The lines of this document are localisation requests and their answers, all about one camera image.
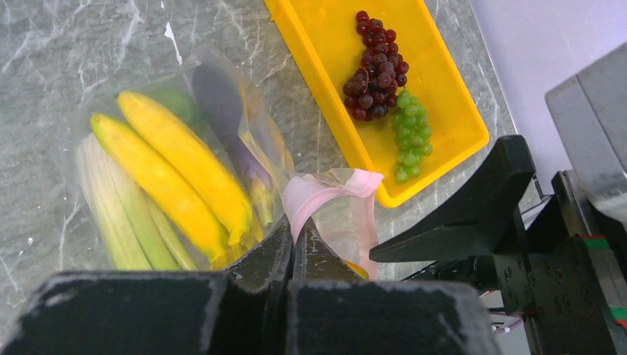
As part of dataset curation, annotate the yellow plastic tray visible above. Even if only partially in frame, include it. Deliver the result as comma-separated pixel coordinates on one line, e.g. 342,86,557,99
266,1,489,209

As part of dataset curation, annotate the green bumpy citrus fruit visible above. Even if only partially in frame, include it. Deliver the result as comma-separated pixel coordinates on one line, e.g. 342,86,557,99
148,89,203,131

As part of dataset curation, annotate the yellow banana bunch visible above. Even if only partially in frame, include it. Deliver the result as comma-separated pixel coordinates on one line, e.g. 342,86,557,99
90,91,264,268

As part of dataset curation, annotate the green grape bunch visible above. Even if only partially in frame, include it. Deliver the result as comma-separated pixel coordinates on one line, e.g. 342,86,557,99
392,89,433,183

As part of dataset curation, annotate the red mango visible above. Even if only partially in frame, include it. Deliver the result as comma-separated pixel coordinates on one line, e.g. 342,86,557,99
344,260,370,280

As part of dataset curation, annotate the dark purple eggplant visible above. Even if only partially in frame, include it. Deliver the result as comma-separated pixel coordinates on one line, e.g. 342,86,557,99
192,64,274,228

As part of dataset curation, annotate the purple grape bunch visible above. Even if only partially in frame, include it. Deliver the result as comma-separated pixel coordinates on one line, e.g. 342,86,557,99
342,10,409,121

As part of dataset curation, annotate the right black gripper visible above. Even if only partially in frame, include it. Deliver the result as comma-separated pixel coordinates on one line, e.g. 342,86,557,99
369,135,626,354

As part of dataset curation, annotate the clear zip top bag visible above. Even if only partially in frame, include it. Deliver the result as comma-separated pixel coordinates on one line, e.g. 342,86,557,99
59,44,383,280

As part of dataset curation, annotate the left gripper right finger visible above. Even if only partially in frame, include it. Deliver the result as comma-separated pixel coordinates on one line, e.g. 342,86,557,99
285,220,500,354

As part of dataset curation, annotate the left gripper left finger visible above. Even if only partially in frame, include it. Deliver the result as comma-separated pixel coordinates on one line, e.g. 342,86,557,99
3,217,292,354

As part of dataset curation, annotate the celery stalk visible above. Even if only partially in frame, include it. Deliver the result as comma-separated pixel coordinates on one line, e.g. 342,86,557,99
75,133,197,271

